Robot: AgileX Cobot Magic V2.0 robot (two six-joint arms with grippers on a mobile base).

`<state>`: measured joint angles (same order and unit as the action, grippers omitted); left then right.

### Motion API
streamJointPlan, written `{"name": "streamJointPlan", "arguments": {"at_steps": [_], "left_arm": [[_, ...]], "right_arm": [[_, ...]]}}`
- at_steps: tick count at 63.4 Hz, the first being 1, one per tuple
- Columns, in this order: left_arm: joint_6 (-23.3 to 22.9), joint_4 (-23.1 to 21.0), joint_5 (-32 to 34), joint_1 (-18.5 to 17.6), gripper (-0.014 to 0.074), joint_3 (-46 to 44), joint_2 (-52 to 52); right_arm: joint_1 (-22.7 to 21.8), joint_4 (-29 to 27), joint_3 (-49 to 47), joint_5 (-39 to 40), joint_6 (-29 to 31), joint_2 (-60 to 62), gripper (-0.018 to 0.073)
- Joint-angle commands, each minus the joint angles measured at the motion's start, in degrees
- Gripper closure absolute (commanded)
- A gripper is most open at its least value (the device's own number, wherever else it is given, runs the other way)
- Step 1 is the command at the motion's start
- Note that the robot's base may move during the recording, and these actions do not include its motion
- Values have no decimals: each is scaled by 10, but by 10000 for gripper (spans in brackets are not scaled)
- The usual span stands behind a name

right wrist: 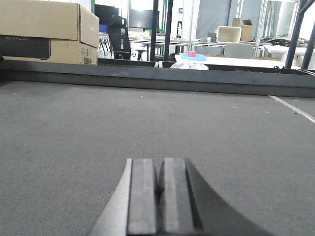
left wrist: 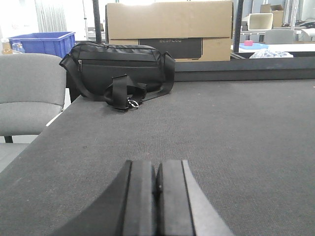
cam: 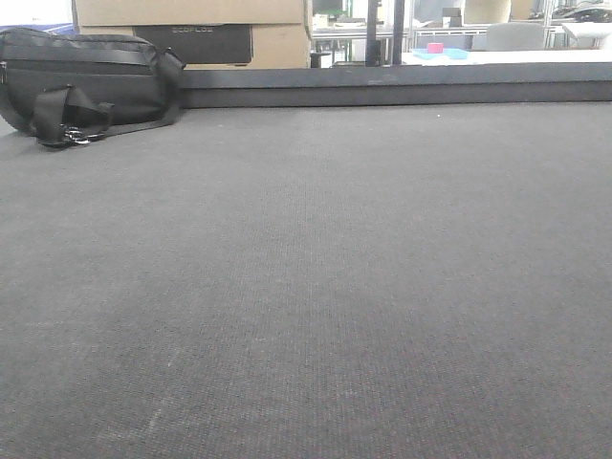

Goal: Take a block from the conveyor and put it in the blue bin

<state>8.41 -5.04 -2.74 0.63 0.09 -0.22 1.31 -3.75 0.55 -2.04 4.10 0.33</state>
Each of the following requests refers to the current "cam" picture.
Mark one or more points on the black fabric shoulder bag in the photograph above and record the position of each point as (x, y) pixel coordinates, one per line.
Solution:
(68, 90)

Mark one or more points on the pink block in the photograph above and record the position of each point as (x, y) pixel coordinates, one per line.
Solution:
(435, 48)

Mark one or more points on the lower cardboard box black label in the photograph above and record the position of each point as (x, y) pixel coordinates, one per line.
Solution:
(225, 47)

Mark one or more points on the light blue tray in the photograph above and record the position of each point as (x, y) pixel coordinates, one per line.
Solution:
(449, 53)

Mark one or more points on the black vertical pole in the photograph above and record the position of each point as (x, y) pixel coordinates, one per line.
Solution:
(398, 32)

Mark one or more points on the dark grey raised ledge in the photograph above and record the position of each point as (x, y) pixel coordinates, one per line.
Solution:
(398, 85)

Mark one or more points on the upper cardboard box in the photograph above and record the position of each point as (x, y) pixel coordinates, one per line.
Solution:
(178, 12)

